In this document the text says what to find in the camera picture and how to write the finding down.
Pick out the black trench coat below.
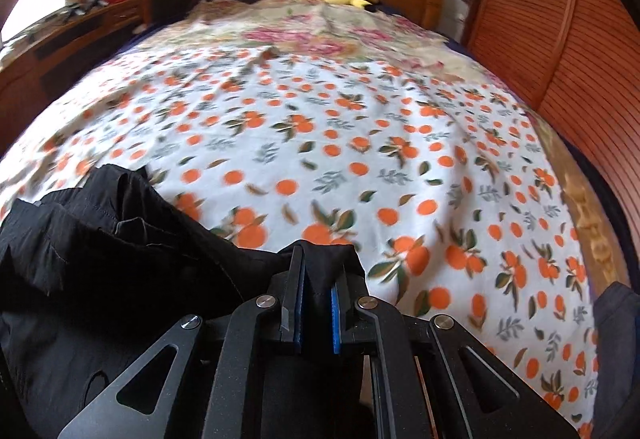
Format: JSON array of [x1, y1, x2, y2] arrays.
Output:
[[1, 165, 374, 438]]

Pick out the orange print bed sheet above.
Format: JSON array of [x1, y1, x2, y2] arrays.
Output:
[[1, 33, 599, 438]]

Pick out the wooden desk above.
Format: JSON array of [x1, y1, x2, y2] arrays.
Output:
[[0, 0, 148, 152]]

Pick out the wooden louvered wardrobe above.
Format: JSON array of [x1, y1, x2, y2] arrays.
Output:
[[459, 0, 640, 240]]

